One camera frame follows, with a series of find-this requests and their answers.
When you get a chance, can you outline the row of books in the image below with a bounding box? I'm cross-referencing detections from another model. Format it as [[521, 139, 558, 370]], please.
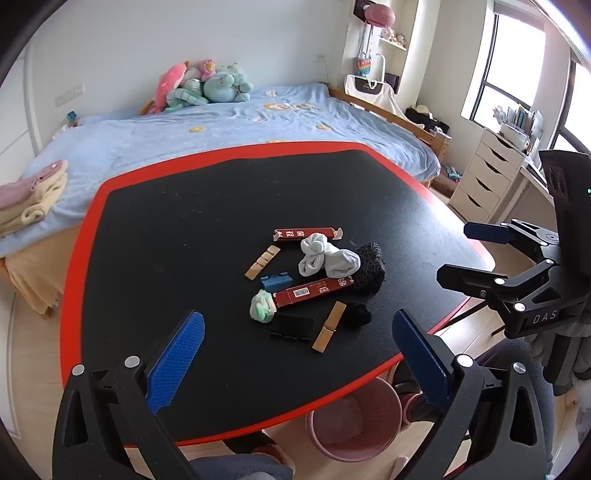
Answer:
[[493, 104, 546, 149]]

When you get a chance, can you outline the blue plastic clip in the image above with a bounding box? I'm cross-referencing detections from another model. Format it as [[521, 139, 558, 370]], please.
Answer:
[[260, 272, 293, 292]]

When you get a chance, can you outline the pink plastic waste bin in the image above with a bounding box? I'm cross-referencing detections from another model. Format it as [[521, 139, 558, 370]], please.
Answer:
[[307, 377, 403, 463]]

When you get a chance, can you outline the wooden clothespin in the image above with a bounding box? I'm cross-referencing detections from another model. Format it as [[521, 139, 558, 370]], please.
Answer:
[[244, 246, 281, 280], [311, 301, 347, 354]]

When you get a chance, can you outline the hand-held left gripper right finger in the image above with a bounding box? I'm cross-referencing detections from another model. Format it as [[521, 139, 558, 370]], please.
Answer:
[[392, 308, 548, 480]]

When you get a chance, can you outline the folded yellow towel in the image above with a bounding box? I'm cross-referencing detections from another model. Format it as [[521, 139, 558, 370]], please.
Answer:
[[0, 173, 69, 239]]

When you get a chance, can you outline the pink slipper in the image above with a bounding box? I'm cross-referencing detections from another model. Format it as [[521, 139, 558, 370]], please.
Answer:
[[396, 391, 426, 426]]

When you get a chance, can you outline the black binder clip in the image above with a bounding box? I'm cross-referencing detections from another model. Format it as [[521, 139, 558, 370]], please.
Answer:
[[270, 312, 315, 343]]

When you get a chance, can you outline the green white tissue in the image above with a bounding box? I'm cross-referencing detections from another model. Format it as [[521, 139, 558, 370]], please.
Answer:
[[249, 290, 278, 325]]

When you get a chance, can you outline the folded pink towel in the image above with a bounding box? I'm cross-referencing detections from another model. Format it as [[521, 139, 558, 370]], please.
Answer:
[[0, 160, 69, 209]]

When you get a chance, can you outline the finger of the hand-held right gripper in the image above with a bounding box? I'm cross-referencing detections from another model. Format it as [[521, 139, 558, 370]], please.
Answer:
[[464, 219, 561, 252], [436, 259, 573, 319]]

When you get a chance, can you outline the white drawer cabinet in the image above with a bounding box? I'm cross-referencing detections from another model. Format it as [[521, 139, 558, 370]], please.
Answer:
[[448, 127, 527, 227]]

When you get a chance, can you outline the black bag with hat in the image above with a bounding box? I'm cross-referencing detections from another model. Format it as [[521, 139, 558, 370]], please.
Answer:
[[405, 104, 451, 135]]

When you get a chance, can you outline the pink plush on shelf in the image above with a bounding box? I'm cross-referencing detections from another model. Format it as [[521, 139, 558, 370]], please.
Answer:
[[362, 3, 397, 28]]

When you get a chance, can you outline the person's left leg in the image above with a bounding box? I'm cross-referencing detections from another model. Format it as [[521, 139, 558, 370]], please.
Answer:
[[188, 431, 296, 480]]

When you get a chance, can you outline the black mesh sock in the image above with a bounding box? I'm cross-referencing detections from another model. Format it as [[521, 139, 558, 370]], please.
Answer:
[[352, 242, 387, 297]]

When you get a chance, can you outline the pink plush toy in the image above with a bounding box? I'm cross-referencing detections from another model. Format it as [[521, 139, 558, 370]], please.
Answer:
[[148, 63, 188, 114]]

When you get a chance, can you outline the white sock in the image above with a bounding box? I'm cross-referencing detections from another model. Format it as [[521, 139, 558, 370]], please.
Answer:
[[298, 233, 361, 278]]

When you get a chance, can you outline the long red cardboard box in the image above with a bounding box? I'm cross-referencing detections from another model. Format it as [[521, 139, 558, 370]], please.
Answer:
[[271, 226, 345, 243]]

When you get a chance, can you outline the white chair with bag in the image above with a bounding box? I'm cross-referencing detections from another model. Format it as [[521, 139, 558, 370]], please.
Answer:
[[344, 54, 399, 117]]

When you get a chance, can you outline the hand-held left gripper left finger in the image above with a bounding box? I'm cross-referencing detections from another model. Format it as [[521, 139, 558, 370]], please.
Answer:
[[52, 310, 206, 480]]

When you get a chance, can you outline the small black fuzzy ball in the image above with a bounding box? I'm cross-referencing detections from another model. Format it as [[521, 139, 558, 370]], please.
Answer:
[[341, 302, 373, 330]]

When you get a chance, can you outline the window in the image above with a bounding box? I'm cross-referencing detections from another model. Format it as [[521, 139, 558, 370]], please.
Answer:
[[462, 8, 548, 136]]

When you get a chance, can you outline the white wall socket panel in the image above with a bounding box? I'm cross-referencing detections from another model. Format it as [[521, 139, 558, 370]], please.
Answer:
[[54, 82, 86, 107]]

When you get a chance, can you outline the teal elephant plush toy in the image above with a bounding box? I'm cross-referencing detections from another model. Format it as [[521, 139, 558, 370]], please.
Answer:
[[203, 63, 255, 103]]

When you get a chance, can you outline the green striped plush toy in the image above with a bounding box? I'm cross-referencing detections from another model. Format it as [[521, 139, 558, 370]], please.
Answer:
[[166, 78, 209, 110]]

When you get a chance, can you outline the short red cardboard box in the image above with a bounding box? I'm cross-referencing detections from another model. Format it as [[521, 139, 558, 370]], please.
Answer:
[[272, 276, 356, 310]]

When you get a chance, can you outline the bed with light blue blanket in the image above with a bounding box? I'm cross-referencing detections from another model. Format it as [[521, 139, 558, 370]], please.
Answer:
[[0, 83, 442, 319]]

